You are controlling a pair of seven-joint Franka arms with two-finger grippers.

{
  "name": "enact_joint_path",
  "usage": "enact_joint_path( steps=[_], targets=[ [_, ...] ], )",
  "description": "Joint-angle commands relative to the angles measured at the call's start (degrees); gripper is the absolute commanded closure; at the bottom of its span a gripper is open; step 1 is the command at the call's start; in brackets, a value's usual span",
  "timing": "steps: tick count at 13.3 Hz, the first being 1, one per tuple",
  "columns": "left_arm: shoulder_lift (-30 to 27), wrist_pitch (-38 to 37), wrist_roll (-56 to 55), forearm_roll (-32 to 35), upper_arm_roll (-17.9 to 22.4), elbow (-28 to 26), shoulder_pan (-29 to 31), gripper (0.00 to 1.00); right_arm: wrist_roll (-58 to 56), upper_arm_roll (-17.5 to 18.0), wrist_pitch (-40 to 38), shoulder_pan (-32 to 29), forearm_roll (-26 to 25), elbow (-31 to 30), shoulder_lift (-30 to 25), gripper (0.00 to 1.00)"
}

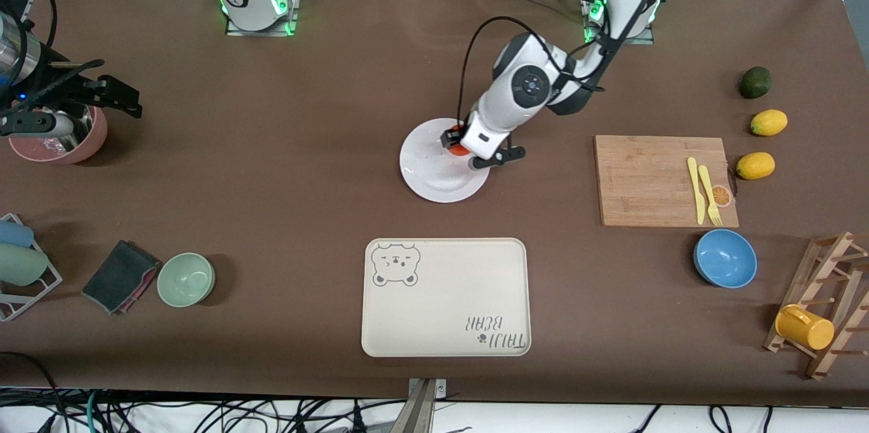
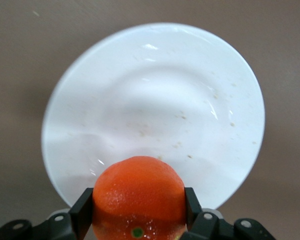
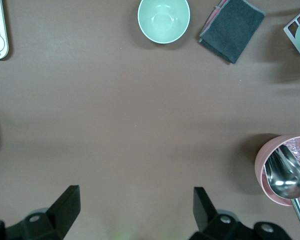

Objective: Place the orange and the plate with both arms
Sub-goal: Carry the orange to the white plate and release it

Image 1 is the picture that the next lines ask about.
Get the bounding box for white round plate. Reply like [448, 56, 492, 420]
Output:
[399, 118, 492, 204]

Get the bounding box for stainless steel cup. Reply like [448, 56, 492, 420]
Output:
[41, 107, 96, 153]

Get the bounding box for pink bowl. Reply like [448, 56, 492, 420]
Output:
[8, 105, 108, 166]

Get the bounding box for light blue cup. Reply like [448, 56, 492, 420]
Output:
[0, 219, 35, 248]

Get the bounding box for dark grey folded cloth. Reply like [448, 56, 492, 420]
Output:
[81, 240, 162, 316]

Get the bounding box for cream bear print tray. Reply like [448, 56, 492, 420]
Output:
[361, 238, 532, 358]

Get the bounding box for pale green bowl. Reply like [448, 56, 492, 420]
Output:
[157, 252, 216, 308]

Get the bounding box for pale green cup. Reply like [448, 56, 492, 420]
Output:
[0, 243, 50, 286]

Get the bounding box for wooden cutting board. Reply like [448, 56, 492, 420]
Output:
[594, 135, 740, 228]

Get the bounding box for yellow plastic knife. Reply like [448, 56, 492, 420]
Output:
[687, 157, 707, 225]

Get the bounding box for yellow plastic fork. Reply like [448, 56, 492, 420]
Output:
[699, 165, 724, 227]

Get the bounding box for blue bowl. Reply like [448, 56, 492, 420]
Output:
[693, 229, 758, 289]

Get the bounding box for yellow lemon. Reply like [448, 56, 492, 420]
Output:
[750, 109, 789, 136]
[737, 152, 776, 181]

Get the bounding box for dark green avocado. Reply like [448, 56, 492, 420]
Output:
[739, 67, 773, 100]

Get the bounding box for wooden peg rack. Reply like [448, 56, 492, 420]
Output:
[763, 231, 869, 381]

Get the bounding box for yellow mug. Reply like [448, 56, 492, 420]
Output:
[775, 304, 835, 351]

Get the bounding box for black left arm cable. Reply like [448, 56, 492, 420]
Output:
[458, 16, 606, 130]

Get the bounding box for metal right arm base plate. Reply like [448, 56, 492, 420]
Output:
[225, 0, 300, 37]

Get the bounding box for white wire rack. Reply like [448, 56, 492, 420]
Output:
[0, 212, 63, 322]

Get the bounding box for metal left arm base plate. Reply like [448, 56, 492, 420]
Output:
[583, 0, 656, 45]

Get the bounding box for black floor cable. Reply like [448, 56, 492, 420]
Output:
[0, 350, 75, 433]

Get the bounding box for grey metal table bracket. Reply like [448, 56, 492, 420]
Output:
[401, 377, 449, 433]

